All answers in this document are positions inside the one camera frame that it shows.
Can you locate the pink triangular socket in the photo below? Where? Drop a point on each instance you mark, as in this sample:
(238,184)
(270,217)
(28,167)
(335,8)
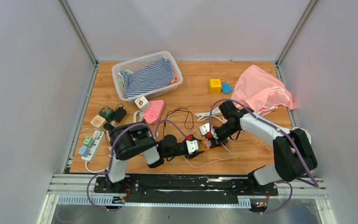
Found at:
(153,114)

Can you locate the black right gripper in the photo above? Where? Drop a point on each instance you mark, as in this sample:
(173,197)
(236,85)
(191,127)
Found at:
(218,142)

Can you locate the pink USB charger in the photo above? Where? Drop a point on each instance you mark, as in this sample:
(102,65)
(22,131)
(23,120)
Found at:
(207,145)

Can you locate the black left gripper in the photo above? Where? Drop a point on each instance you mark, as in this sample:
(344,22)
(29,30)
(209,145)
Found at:
(189,156)

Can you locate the pink cloth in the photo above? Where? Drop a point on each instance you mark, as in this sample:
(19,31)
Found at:
(261,91)

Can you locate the white plastic basket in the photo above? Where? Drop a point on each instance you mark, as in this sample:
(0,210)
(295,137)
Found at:
(139,63)

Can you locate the yellow cube socket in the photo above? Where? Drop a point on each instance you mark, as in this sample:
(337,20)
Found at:
(215,86)

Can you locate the light blue plug adapter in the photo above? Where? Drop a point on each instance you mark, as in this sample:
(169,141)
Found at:
(84,151)

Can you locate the beige cube socket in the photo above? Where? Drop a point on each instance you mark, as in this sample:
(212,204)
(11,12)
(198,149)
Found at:
(98,123)

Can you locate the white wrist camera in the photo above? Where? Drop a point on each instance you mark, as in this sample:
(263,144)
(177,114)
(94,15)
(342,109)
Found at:
(204,129)
(192,146)

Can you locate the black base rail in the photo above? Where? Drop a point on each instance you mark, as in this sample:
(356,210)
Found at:
(184,188)

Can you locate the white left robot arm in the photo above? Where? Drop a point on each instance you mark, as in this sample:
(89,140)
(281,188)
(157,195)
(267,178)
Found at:
(129,141)

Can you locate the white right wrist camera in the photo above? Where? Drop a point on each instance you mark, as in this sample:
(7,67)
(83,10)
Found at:
(204,129)

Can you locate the green plug adapter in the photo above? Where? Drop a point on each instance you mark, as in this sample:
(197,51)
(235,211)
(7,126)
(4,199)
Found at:
(89,141)

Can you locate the white tiger cube socket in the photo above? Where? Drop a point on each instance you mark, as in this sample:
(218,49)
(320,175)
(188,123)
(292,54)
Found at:
(142,103)

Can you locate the dark green cube socket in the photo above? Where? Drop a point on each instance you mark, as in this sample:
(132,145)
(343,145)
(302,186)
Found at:
(107,113)

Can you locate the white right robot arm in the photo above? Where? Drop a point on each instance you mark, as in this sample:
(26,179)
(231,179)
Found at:
(292,150)

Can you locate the black power adapter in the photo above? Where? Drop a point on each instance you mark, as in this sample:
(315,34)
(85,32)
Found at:
(119,113)

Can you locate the white power strip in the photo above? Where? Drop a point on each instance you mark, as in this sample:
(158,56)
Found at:
(99,138)

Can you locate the orange USB power strip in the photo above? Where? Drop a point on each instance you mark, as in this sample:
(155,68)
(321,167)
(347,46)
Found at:
(213,149)

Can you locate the blue striped cloth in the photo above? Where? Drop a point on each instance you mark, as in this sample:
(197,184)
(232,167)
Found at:
(153,77)

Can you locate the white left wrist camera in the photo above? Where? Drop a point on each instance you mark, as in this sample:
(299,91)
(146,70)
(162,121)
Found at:
(192,146)

